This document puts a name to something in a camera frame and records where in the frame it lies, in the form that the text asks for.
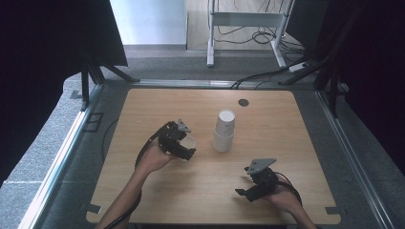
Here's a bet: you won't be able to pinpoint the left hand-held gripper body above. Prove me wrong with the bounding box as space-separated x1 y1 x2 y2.
158 118 192 154

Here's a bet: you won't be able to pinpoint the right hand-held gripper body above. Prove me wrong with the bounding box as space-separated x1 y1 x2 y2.
244 157 280 196

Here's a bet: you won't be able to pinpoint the person's right hand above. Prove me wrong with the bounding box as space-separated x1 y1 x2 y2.
265 177 302 215

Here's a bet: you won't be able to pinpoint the person's left hand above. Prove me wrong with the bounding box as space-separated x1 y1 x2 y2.
136 138 178 175

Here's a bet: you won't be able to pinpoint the black tripod legs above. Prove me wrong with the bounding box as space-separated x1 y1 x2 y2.
79 52 141 112

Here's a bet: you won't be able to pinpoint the black stand legs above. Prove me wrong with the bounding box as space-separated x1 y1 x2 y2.
277 47 352 119

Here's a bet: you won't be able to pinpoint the white power strip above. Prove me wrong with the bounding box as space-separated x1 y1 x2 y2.
288 61 309 73

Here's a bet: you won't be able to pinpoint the white metal stand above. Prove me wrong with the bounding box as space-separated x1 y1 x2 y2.
206 0 296 69

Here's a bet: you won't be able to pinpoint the black curtain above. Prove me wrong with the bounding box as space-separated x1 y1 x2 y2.
285 0 405 177
0 0 129 189

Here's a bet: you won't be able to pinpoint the left hand-held gripper black cable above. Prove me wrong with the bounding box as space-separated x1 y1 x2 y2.
103 121 170 229

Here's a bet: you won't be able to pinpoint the hand-held gripper black cable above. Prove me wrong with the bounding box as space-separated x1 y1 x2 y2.
103 121 170 229
275 172 304 206

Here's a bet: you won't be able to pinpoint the right hand-held gripper black cable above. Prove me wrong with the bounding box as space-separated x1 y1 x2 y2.
275 172 304 206

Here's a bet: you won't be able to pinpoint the metal floor rail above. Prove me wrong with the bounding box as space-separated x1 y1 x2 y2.
18 83 104 229
314 90 396 229
131 78 245 90

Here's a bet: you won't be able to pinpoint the black power strip cable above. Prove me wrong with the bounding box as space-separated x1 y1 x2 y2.
230 66 292 90

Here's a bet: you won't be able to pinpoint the tangle of black floor cables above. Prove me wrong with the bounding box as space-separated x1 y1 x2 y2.
213 24 305 55

